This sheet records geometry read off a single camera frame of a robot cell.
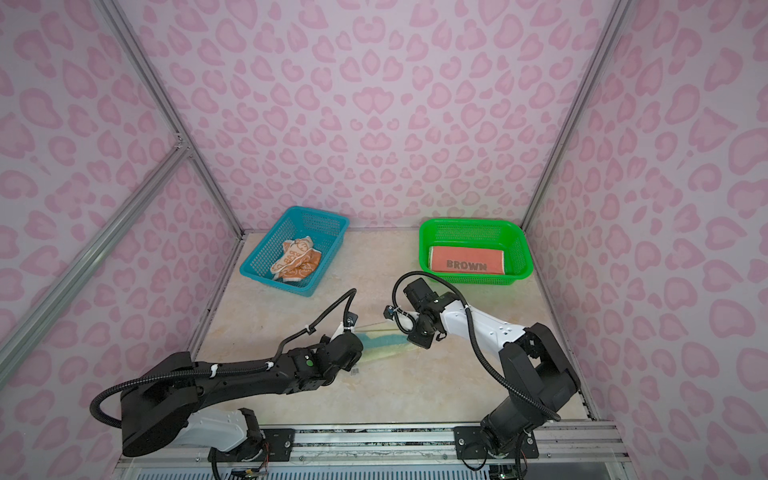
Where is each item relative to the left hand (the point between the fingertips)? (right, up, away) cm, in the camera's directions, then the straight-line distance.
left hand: (354, 341), depth 85 cm
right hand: (+18, +3, +3) cm, 18 cm away
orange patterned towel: (-22, +23, +22) cm, 39 cm away
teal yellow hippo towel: (+8, 0, +1) cm, 8 cm away
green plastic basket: (+48, +32, +25) cm, 63 cm away
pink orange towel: (+37, +23, +21) cm, 48 cm away
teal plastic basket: (-15, +33, +33) cm, 49 cm away
